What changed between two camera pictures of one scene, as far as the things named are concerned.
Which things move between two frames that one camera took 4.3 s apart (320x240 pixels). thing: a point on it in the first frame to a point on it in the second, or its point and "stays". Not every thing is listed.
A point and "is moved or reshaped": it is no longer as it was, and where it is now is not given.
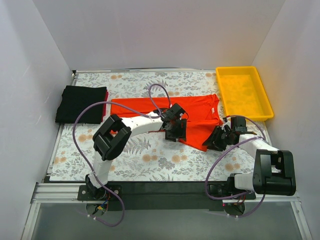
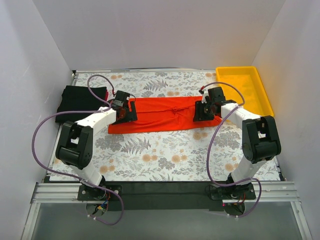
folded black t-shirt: x=74 y=99 stays
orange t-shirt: x=201 y=112 is moved or reshaped
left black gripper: x=175 y=132 to x=129 y=113
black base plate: x=159 y=196 stays
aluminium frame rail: x=52 y=192 stays
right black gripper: x=218 y=138 to x=200 y=113
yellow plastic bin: x=243 y=93 stays
